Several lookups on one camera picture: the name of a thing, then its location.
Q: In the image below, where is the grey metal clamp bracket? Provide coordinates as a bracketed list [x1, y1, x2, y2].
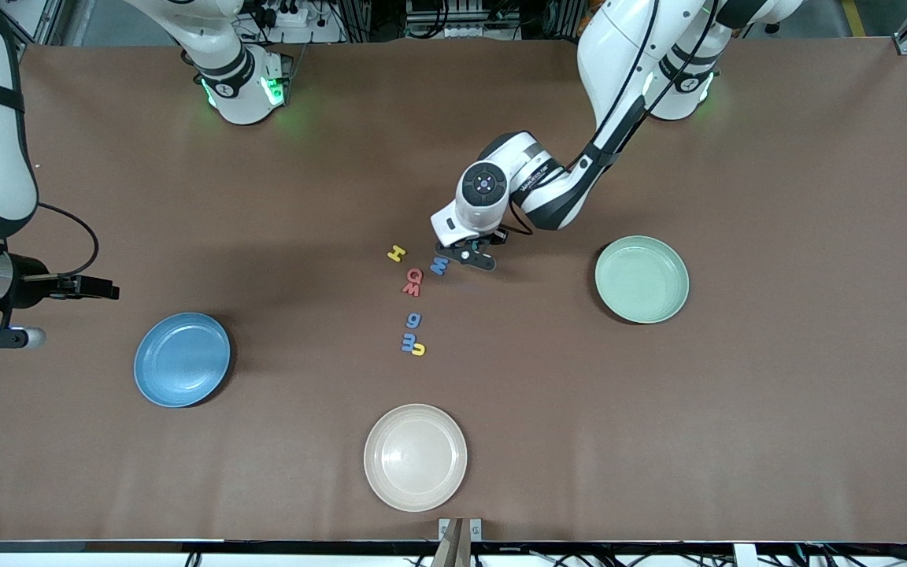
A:
[431, 517, 483, 567]

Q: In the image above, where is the green plate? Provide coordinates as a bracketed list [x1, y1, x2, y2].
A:
[594, 235, 690, 324]

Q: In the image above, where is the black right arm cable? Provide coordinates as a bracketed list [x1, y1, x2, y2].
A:
[36, 203, 100, 276]

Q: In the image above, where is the brown table cover mat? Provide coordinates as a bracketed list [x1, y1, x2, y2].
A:
[0, 38, 907, 546]

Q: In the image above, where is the blue plate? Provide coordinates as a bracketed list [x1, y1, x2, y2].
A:
[134, 312, 231, 409]

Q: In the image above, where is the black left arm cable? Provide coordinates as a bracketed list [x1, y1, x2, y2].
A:
[501, 0, 726, 237]

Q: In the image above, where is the white power strip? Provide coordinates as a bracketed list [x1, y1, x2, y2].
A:
[253, 0, 344, 44]
[406, 0, 521, 40]

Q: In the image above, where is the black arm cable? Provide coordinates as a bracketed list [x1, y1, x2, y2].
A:
[501, 0, 726, 237]
[36, 203, 100, 276]

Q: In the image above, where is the beige plate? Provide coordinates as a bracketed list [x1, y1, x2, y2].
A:
[364, 403, 468, 513]

